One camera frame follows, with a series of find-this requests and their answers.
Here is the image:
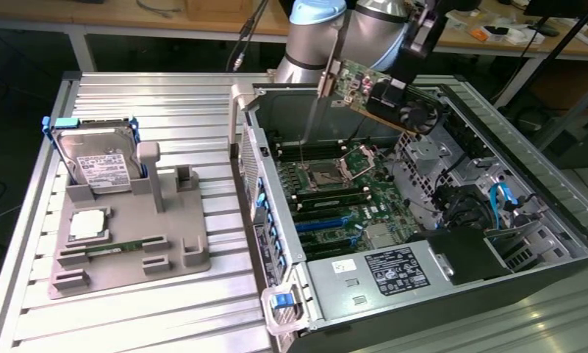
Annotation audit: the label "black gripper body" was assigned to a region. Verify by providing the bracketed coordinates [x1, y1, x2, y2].
[400, 0, 447, 60]

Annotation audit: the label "green graphics card black fan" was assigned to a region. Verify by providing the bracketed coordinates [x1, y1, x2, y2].
[316, 57, 447, 136]

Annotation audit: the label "clear plastic bag pile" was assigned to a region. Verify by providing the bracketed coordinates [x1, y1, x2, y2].
[443, 5, 475, 31]

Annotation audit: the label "black and white device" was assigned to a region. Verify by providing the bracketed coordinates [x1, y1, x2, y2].
[484, 24, 540, 46]

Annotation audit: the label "grey metal disk bay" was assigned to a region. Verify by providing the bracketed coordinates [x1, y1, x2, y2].
[393, 130, 472, 225]

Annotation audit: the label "open socket cover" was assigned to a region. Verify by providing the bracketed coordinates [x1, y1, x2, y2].
[340, 145, 381, 172]

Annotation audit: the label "black monitor with stand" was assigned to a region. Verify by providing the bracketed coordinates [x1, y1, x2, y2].
[523, 0, 588, 37]

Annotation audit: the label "black slanted pole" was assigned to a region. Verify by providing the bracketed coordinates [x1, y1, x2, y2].
[545, 0, 588, 62]

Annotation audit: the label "CPU socket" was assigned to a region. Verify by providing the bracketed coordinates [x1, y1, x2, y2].
[305, 160, 357, 190]

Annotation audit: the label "green motherboard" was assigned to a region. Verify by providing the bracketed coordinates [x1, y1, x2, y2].
[273, 141, 423, 258]

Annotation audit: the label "black RAM stick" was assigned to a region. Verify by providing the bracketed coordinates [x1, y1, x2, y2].
[296, 191, 368, 210]

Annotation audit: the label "brown box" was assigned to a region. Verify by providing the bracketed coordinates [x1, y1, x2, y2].
[184, 0, 253, 22]

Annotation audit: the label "black floor box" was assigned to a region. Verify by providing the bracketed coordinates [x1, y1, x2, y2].
[543, 117, 588, 169]

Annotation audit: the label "silver chipset heatsink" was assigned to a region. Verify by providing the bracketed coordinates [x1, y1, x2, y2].
[364, 224, 405, 249]

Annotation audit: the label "black fan shroud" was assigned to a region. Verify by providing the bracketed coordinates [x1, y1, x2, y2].
[427, 229, 513, 286]

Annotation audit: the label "grey power supply unit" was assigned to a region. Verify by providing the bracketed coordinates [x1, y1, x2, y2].
[304, 242, 460, 321]

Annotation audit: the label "wooden desk white legs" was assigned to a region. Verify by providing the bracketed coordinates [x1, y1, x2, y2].
[0, 0, 293, 73]

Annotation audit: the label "black open PC case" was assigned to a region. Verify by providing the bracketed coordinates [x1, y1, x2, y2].
[232, 83, 588, 353]

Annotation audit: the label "hard disk blue carrier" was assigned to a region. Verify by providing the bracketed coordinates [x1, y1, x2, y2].
[42, 115, 146, 196]

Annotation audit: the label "green RAM stick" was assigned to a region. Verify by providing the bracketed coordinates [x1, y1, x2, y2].
[85, 240, 148, 257]

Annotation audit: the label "silver CPU chip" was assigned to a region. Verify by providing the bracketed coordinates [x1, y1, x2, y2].
[69, 211, 108, 240]

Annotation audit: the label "grey parts rack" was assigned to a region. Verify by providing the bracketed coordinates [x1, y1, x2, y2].
[46, 141, 215, 301]

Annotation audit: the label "wooden desk grey frame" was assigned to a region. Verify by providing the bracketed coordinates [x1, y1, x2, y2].
[433, 10, 588, 107]

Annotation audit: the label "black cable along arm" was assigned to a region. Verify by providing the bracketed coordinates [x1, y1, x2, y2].
[331, 10, 353, 62]

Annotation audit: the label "grey corner bracket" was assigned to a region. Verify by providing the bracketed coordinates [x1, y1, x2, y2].
[228, 83, 267, 145]
[260, 282, 309, 336]

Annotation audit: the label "black hanging cable with plug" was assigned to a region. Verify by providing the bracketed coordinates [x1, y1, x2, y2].
[227, 0, 271, 73]

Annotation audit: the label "black wire bundle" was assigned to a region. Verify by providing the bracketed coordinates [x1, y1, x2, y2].
[433, 183, 493, 231]

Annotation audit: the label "blue wire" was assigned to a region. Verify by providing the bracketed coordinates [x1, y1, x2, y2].
[487, 182, 519, 231]

